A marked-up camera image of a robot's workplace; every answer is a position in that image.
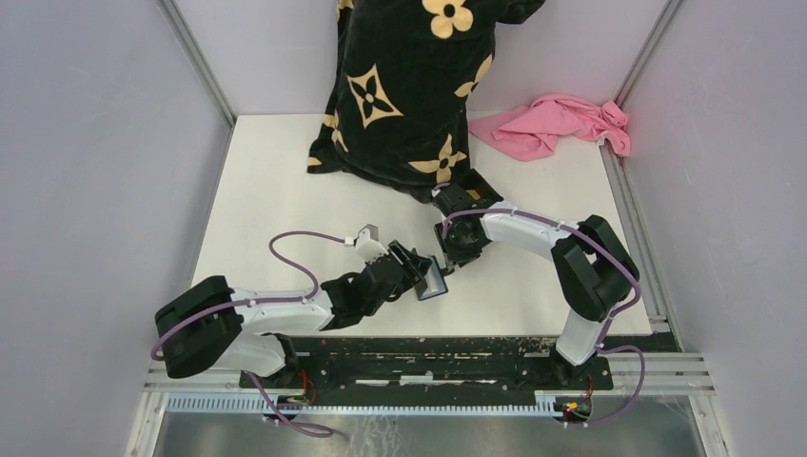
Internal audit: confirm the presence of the pink cloth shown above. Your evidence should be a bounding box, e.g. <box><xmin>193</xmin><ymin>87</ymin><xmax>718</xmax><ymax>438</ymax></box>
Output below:
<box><xmin>468</xmin><ymin>94</ymin><xmax>632</xmax><ymax>162</ymax></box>

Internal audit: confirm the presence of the white slotted cable duct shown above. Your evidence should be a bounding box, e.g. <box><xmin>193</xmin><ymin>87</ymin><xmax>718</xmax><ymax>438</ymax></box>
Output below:
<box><xmin>166</xmin><ymin>392</ymin><xmax>561</xmax><ymax>419</ymax></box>

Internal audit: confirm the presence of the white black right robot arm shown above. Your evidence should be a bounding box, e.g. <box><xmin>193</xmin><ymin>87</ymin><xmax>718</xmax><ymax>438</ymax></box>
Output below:
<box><xmin>432</xmin><ymin>183</ymin><xmax>641</xmax><ymax>388</ymax></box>

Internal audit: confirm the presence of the black floral blanket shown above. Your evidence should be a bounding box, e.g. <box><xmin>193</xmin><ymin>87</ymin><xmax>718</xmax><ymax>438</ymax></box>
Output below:
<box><xmin>307</xmin><ymin>0</ymin><xmax>541</xmax><ymax>203</ymax></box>

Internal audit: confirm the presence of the black plastic bin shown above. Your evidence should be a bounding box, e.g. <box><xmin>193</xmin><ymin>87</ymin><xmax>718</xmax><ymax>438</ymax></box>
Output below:
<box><xmin>461</xmin><ymin>169</ymin><xmax>504</xmax><ymax>205</ymax></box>

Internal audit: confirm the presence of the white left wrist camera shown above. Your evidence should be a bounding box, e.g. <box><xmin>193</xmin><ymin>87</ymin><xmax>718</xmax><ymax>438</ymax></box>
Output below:
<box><xmin>343</xmin><ymin>224</ymin><xmax>387</xmax><ymax>264</ymax></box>

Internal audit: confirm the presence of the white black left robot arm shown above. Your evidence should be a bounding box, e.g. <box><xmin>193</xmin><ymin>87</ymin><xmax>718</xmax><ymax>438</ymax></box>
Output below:
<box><xmin>152</xmin><ymin>241</ymin><xmax>448</xmax><ymax>387</ymax></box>

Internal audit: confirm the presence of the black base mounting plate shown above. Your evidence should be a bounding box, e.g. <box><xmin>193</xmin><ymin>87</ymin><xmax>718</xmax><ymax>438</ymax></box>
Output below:
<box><xmin>261</xmin><ymin>337</ymin><xmax>614</xmax><ymax>407</ymax></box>

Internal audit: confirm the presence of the black leather card holder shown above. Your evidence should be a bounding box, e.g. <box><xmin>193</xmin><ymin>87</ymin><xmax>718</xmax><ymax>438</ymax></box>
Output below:
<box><xmin>413</xmin><ymin>255</ymin><xmax>454</xmax><ymax>301</ymax></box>

